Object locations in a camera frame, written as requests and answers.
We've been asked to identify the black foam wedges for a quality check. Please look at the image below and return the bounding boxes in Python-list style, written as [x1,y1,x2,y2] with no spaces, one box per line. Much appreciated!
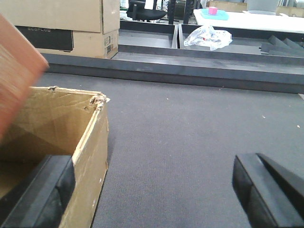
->
[260,35,304,58]

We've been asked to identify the white table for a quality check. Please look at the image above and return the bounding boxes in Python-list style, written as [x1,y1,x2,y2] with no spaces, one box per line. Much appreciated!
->
[194,9,304,33]

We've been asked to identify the brown cardboard box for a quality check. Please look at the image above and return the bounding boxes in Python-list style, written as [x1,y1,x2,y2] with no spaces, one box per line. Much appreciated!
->
[0,86,109,228]

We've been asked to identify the large stacked cardboard boxes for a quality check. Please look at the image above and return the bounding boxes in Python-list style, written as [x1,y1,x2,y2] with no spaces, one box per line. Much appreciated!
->
[0,0,120,58]

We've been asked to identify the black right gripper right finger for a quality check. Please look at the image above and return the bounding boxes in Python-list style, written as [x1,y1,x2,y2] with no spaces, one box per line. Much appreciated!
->
[232,153,304,228]

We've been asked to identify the black office chair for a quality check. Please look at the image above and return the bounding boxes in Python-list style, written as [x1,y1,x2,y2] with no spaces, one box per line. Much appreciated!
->
[126,0,166,22]

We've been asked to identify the dark low platform frame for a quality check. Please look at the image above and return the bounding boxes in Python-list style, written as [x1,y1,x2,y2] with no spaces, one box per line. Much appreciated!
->
[45,20,304,94]

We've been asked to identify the red printed cardboard box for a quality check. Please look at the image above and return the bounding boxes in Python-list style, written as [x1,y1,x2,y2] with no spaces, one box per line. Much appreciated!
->
[0,15,48,139]

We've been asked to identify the pink cube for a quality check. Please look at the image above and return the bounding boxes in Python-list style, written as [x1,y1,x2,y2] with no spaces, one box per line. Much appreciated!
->
[208,6,218,15]

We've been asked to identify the turquoise tray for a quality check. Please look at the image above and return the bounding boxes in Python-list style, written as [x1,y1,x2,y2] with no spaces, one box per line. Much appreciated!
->
[200,9,229,20]

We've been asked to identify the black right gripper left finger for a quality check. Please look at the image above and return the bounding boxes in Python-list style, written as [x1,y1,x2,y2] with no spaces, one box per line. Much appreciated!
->
[0,155,76,228]

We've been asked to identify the crumpled clear plastic bag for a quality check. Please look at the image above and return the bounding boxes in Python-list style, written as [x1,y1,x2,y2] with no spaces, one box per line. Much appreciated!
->
[183,25,233,51]

